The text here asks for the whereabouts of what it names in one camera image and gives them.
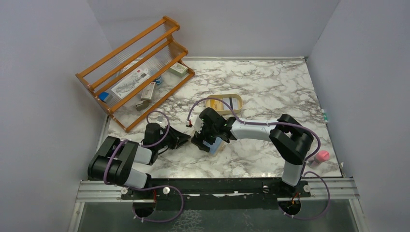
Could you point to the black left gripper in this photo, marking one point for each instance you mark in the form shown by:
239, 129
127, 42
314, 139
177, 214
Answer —
178, 137

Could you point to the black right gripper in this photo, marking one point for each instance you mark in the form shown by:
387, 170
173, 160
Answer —
197, 138

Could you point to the tan leather card holder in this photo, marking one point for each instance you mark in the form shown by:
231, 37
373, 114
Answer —
218, 145

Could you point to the gold credit card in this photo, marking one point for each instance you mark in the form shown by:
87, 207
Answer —
215, 104

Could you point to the white card with dark stripe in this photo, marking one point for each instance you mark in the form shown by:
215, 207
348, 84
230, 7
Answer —
233, 103

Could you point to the orange wooden rack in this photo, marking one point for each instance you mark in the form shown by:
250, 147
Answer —
154, 49

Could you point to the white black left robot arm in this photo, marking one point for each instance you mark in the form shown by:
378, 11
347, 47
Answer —
113, 161

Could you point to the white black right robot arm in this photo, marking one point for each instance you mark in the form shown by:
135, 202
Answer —
290, 139

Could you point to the grey olive small object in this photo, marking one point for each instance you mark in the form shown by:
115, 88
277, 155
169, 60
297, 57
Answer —
141, 105

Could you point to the beige oval tray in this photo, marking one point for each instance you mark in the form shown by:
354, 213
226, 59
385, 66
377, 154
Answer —
220, 97

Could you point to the blue white round jar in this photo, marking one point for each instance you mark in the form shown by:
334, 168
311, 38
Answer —
159, 80

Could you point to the white printed packet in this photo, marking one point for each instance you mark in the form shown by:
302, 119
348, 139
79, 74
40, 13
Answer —
130, 82

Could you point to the blue grey eraser block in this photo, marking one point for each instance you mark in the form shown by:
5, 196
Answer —
104, 96

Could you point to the pink bottle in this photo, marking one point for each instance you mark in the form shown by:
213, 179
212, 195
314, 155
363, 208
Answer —
321, 157

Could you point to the green white small tube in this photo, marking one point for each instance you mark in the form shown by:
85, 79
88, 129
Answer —
325, 117

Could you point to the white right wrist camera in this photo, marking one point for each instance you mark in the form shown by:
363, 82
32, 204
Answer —
196, 123

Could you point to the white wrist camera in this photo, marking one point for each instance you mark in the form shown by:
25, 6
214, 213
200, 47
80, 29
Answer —
160, 120
196, 123

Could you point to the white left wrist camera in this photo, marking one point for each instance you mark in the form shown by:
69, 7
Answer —
160, 120

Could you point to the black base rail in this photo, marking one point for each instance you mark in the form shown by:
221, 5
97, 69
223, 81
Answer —
216, 193

